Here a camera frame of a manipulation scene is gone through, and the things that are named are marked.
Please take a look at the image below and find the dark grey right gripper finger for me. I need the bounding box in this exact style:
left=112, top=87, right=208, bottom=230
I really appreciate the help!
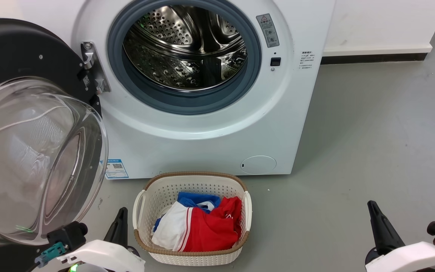
left=367, top=200, right=405, bottom=255

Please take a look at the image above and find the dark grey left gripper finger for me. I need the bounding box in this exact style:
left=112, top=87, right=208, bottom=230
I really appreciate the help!
left=103, top=207, right=128, bottom=246

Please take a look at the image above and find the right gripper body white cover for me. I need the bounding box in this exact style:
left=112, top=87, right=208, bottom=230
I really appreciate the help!
left=365, top=242, right=435, bottom=272

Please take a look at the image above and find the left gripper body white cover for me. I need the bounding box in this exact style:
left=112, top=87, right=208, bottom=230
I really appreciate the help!
left=57, top=240, right=146, bottom=272

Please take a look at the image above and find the black round glass washer door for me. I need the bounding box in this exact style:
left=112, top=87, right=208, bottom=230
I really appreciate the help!
left=0, top=18, right=109, bottom=272

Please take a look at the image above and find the white front-load washing machine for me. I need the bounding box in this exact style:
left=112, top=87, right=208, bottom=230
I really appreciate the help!
left=21, top=0, right=337, bottom=180

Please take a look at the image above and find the silver door hinge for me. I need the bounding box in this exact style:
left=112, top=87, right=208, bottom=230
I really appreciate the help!
left=80, top=42, right=111, bottom=95

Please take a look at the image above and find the cream plastic laundry basket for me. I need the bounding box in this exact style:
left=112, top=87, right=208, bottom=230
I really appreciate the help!
left=133, top=172, right=253, bottom=266

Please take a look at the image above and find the blue energy label sticker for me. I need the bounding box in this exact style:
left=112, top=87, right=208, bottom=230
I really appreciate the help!
left=105, top=159, right=130, bottom=179

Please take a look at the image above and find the blue garment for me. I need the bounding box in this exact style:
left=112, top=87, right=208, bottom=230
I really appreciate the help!
left=153, top=192, right=222, bottom=233

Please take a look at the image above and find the red and white garment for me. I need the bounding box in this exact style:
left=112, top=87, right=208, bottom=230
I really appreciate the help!
left=151, top=196, right=242, bottom=252

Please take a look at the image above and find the round white filter cover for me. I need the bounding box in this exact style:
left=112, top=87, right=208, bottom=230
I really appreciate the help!
left=240, top=155, right=278, bottom=175

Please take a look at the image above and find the stainless steel washer drum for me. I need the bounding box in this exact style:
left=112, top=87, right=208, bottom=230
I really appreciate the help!
left=123, top=5, right=248, bottom=92

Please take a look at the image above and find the grey warning sticker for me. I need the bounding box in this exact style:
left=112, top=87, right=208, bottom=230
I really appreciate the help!
left=256, top=14, right=280, bottom=48

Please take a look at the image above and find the teal cable connector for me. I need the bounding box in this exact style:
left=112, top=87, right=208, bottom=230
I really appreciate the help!
left=35, top=242, right=68, bottom=267

